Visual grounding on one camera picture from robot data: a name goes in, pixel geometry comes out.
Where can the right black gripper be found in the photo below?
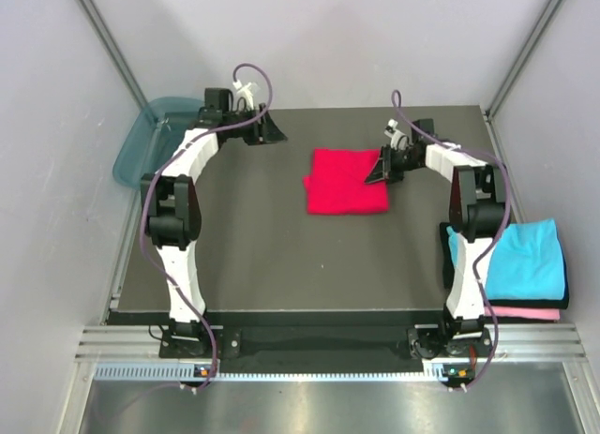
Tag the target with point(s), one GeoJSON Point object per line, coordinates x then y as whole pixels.
{"type": "Point", "coordinates": [383, 170]}

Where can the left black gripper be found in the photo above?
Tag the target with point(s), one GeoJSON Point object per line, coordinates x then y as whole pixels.
{"type": "Point", "coordinates": [265, 131]}

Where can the red t shirt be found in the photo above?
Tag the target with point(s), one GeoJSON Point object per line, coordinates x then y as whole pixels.
{"type": "Point", "coordinates": [336, 184]}

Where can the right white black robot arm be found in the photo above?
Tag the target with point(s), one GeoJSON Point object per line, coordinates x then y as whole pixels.
{"type": "Point", "coordinates": [478, 213]}

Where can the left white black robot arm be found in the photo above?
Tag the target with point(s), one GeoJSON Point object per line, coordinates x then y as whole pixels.
{"type": "Point", "coordinates": [171, 215]}

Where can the blue plastic bin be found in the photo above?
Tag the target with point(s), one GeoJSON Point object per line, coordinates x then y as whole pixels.
{"type": "Point", "coordinates": [154, 137]}

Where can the folded light blue t shirt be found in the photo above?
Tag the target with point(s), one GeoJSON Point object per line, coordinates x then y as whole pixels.
{"type": "Point", "coordinates": [465, 267]}

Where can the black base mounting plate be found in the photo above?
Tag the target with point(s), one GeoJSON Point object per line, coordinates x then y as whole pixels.
{"type": "Point", "coordinates": [403, 341]}

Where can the folded pink t shirt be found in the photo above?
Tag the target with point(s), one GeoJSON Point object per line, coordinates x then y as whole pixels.
{"type": "Point", "coordinates": [528, 313]}

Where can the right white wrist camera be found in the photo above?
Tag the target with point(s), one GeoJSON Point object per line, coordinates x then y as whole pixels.
{"type": "Point", "coordinates": [397, 139]}

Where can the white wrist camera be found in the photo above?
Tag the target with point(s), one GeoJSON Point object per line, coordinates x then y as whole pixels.
{"type": "Point", "coordinates": [397, 139]}
{"type": "Point", "coordinates": [246, 95]}

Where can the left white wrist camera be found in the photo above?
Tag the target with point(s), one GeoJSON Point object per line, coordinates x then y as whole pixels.
{"type": "Point", "coordinates": [246, 95]}

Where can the aluminium frame rail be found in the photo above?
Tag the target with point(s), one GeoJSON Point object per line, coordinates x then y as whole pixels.
{"type": "Point", "coordinates": [517, 343]}

